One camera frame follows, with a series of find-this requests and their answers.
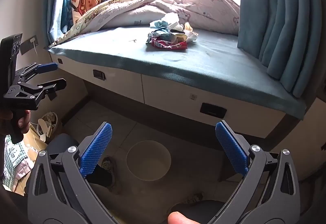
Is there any red snack wrapper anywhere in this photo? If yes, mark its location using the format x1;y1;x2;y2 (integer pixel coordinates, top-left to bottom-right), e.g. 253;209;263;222
151;37;188;50

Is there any black wall outlet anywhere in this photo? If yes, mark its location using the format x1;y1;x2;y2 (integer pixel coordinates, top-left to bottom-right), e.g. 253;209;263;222
20;35;39;56

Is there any orange cartoon pillow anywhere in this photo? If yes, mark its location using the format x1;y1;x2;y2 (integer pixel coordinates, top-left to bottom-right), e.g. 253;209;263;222
71;0;102;23

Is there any plaid cloth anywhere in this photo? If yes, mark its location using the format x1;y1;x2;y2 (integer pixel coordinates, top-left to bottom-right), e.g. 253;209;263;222
2;135;35;191

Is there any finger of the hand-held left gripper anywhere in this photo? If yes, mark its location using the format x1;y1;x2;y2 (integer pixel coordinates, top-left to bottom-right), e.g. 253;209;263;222
19;78;67;102
17;62;58;82

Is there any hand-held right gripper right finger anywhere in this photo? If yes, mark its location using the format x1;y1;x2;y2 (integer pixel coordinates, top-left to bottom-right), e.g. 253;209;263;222
207;120;301;224

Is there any teal white wrapper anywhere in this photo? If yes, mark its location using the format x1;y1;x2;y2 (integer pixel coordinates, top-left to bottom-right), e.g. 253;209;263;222
149;20;169;29

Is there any white plastic wrapper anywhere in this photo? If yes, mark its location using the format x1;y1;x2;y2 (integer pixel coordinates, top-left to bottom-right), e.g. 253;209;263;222
185;31;199;43

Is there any beige bed base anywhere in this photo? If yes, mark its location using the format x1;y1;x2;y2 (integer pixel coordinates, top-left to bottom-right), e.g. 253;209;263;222
50;54;289;138

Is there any teal bed sheet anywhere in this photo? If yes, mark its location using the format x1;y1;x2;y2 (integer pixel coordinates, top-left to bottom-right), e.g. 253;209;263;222
48;24;306;120

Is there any small round bin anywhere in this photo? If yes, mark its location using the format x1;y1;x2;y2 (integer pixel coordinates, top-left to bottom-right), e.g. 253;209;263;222
38;111;59;142

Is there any cartoon print quilt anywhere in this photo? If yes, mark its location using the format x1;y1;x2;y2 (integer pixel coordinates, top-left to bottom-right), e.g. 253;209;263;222
50;0;241;48

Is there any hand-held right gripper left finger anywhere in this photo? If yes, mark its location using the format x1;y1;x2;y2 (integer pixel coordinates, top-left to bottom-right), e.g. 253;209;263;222
27;122;120;224

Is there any blue silver wrapper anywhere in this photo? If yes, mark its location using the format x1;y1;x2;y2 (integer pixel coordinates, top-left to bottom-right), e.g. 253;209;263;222
146;27;171;43

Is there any person's left hand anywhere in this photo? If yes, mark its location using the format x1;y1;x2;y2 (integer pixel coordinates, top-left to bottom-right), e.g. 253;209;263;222
0;109;31;135

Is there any patterned slipper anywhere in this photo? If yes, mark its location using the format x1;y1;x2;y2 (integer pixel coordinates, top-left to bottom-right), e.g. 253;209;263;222
178;192;207;205
88;156;122;192

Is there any person's right hand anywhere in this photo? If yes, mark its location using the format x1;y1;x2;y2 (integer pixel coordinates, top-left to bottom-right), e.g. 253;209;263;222
167;211;194;224

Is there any brown cardboard box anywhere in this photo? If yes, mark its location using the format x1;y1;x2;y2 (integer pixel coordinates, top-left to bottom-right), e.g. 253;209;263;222
23;122;49;196

